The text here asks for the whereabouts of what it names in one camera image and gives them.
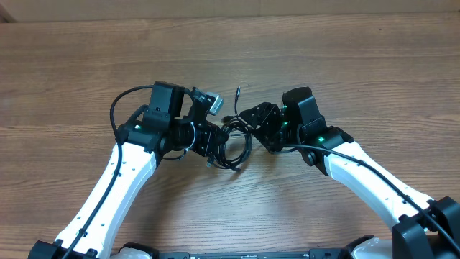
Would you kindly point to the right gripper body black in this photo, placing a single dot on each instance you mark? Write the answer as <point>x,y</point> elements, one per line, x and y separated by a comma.
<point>272,129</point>

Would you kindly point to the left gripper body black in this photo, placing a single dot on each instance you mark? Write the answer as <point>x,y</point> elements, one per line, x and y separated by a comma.
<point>203,139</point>

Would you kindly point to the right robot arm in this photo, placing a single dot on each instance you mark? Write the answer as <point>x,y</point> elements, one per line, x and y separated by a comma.
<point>421,226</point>

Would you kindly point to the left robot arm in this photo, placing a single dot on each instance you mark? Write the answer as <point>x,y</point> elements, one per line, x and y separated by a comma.
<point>173,120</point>

